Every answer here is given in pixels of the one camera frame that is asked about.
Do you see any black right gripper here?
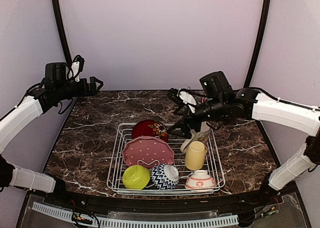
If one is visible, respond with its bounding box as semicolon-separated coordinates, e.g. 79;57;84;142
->
167;95;227;138

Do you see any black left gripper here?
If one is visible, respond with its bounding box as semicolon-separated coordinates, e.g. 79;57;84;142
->
56;76;104;101

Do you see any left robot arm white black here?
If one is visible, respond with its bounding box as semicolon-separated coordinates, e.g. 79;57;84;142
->
0;76;104;206

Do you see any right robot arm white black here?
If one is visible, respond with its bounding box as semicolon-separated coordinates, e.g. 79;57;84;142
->
167;87;320;205

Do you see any white patterned tall mug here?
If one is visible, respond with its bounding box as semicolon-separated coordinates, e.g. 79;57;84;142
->
180;121;211;154

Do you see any red floral plate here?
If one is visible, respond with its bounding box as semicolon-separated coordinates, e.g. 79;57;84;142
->
131;119;169;142

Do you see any yellow mug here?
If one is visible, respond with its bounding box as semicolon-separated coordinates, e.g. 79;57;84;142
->
184;141;208;171

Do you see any pink polka dot plate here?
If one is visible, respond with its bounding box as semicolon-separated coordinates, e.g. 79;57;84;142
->
122;136;175;169

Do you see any blue white zigzag bowl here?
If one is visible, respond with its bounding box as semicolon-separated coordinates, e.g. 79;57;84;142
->
150;163;179;190

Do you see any white red patterned bowl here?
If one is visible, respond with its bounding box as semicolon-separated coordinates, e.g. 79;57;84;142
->
184;170;216;192

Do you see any lime green bowl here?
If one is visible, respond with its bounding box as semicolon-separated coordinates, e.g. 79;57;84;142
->
122;164;151;190

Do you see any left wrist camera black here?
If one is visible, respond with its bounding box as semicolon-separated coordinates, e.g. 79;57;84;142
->
44;62;67;81

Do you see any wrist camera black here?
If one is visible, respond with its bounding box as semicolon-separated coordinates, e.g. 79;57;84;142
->
199;71;234;99
44;62;67;81

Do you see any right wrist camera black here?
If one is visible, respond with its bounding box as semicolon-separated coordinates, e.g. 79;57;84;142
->
199;71;234;99

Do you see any white wire dish rack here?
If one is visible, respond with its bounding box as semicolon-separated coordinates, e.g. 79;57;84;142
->
106;123;226;196

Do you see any left black frame post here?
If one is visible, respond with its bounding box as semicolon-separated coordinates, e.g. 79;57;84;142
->
51;0;72;63

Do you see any black frame post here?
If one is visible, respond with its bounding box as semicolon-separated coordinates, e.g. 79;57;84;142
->
243;0;271;88
51;0;72;63

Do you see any black front rail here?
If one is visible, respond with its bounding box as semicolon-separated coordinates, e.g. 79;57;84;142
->
44;191;284;224

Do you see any white slotted cable duct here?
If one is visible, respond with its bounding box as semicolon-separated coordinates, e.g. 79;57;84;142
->
31;202;239;228

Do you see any right black frame post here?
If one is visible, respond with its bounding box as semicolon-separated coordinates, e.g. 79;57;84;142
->
243;0;271;88

